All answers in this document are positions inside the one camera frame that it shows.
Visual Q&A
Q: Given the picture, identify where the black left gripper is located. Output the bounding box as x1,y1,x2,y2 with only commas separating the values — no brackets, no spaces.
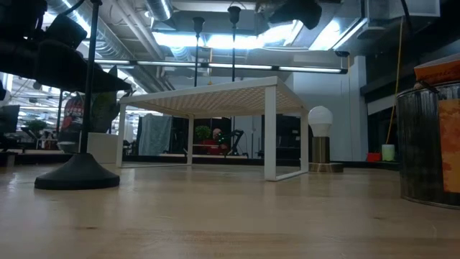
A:
0,34,132,93

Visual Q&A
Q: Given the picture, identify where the scented candle tin orange label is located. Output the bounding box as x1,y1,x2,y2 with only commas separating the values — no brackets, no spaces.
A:
397,53,460,211

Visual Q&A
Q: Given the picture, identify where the person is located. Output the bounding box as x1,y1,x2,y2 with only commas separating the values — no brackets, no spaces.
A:
57,94,86,152
211,127,231,156

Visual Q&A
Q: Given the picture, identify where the green plant in white pot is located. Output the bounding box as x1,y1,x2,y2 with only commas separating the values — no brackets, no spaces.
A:
86,65,125,165

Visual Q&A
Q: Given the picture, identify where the long LED light bar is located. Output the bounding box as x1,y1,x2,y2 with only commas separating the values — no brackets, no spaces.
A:
93,58,349,75

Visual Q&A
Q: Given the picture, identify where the grey hanging cloth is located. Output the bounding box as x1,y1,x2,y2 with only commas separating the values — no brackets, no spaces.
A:
138,114,173,156

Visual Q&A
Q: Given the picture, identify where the green background shrub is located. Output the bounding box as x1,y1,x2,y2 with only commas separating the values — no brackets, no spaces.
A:
21,119,47,140

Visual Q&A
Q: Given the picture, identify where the dark computer monitor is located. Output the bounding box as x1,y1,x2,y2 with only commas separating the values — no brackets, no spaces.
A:
0,104,21,135

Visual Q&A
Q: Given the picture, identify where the small green background plant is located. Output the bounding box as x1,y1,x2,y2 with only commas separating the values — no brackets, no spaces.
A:
195,125,213,142

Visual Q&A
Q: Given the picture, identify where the white globe lamp brass base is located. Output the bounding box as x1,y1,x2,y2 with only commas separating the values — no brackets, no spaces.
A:
308,106,344,173

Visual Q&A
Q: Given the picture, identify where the white perforated shelf riser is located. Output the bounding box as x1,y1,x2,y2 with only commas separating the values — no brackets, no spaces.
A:
115,76,311,182

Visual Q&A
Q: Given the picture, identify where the pale green cup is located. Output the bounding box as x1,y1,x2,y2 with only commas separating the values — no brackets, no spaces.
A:
381,143,395,162

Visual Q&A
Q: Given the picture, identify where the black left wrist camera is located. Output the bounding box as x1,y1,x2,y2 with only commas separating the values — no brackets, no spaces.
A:
46,14,88,50

